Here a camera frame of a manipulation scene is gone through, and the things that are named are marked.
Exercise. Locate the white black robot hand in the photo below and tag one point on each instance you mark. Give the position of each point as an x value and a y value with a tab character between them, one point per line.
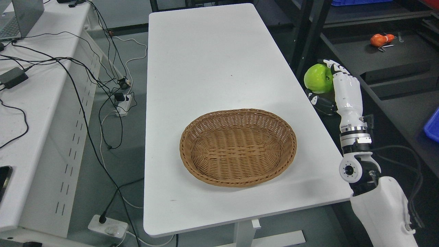
345	99

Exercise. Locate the green apple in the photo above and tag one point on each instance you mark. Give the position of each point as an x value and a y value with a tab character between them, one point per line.
319	79

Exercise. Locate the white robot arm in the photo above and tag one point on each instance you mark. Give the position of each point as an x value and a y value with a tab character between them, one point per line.
378	201

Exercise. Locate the orange toy on shelf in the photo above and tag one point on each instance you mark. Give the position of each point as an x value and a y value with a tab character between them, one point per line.
379	40

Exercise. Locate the black shelf unit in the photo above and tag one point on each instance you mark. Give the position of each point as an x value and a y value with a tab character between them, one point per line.
399	80

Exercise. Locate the blue plastic tray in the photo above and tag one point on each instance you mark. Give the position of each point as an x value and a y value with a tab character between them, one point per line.
431	128

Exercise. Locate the brown wicker basket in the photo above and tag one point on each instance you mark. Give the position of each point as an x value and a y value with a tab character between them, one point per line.
237	148

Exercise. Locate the white standing desk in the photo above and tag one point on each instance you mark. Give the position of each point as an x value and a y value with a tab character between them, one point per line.
219	58

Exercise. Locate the white power strip with plugs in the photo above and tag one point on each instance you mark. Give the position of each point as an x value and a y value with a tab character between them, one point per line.
123	103

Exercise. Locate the white floor power strip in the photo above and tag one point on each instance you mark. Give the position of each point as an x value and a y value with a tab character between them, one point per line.
110	227

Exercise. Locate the white side table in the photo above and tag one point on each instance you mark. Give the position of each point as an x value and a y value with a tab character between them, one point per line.
43	131

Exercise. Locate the black power adapter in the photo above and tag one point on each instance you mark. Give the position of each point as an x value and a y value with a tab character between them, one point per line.
13	77

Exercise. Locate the grey laptop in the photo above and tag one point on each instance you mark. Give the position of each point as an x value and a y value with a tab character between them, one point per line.
17	23

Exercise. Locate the black smartphone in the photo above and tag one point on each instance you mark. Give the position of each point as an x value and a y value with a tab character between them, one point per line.
5	175

